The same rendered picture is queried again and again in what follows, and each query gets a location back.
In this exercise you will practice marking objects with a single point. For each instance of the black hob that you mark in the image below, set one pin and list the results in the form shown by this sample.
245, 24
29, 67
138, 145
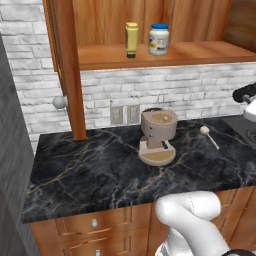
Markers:
245, 130

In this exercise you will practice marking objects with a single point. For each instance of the grey wall outlet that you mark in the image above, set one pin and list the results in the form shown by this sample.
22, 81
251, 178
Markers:
133, 113
116, 115

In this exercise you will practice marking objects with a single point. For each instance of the white jar with blue lid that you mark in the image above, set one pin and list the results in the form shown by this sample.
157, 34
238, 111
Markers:
158, 40

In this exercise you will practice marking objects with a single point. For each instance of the round silver door knob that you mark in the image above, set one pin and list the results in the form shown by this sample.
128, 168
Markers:
59, 102

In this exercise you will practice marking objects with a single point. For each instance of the wooden cabinet door with knob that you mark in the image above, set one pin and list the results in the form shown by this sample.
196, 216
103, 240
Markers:
68, 66

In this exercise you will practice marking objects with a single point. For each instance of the silver drawer knob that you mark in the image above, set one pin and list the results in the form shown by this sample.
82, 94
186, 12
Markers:
97, 252
94, 223

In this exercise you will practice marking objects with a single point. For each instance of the wooden base cupboard door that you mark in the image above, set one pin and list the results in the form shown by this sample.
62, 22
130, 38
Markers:
241, 216

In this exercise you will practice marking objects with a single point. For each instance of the wooden drawer front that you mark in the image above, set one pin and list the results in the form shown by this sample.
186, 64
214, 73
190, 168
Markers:
113, 246
113, 220

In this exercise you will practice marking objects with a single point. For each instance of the wooden spoon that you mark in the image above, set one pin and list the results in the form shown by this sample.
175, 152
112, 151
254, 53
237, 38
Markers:
209, 136

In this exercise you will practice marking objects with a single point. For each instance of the beige coffee machine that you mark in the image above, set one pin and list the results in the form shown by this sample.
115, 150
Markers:
157, 133

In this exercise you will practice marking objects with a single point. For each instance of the yellow mustard bottle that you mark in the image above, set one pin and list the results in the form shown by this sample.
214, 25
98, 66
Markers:
131, 38

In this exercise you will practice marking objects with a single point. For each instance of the wooden wall cabinet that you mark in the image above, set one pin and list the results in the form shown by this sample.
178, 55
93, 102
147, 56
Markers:
186, 55

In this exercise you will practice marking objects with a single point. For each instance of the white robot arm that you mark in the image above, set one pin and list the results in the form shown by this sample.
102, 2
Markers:
186, 216

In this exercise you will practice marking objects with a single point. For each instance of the grey fridge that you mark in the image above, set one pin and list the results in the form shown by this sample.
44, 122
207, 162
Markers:
15, 160

